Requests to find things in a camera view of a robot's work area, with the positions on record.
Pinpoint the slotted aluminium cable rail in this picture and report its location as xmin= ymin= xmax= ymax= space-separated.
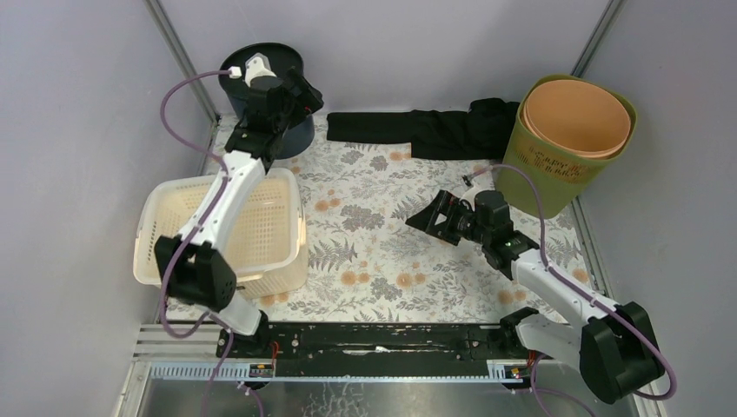
xmin=149 ymin=358 xmax=529 ymax=384

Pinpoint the orange inner bucket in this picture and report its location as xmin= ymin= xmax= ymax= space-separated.
xmin=522 ymin=79 xmax=633 ymax=160

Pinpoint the dark blue cylindrical bin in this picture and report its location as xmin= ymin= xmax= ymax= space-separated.
xmin=218 ymin=43 xmax=315 ymax=160

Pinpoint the floral patterned table mat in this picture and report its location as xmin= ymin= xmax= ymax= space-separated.
xmin=163 ymin=114 xmax=601 ymax=325

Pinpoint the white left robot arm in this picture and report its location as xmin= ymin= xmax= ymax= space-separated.
xmin=155 ymin=63 xmax=324 ymax=357

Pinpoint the cream perforated plastic basket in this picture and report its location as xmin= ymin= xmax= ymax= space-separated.
xmin=133 ymin=169 xmax=309 ymax=299

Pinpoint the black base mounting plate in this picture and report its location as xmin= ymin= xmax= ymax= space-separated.
xmin=216 ymin=321 xmax=535 ymax=371

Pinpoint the green ribbed waste bin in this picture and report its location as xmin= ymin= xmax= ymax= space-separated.
xmin=495 ymin=75 xmax=637 ymax=219

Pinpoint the black cloth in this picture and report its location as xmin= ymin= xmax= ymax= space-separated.
xmin=327 ymin=98 xmax=520 ymax=161

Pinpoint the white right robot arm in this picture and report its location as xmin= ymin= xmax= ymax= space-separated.
xmin=405 ymin=190 xmax=667 ymax=404

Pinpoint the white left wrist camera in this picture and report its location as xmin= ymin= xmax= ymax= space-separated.
xmin=228 ymin=53 xmax=276 ymax=87

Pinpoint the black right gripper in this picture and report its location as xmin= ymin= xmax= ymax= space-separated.
xmin=405 ymin=189 xmax=489 ymax=247

